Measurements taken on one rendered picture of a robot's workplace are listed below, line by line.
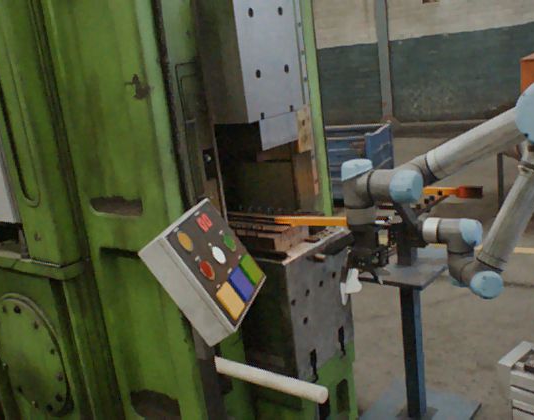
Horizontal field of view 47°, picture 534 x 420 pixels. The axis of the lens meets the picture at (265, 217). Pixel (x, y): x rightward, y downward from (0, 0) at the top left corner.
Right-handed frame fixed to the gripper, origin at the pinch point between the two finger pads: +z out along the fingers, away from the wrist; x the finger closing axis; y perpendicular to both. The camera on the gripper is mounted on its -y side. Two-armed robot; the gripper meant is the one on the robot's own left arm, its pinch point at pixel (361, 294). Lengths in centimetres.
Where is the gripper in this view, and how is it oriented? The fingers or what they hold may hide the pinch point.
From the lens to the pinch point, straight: 161.1
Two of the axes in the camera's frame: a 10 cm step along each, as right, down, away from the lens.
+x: 7.3, -2.7, 6.3
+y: 6.7, 1.2, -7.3
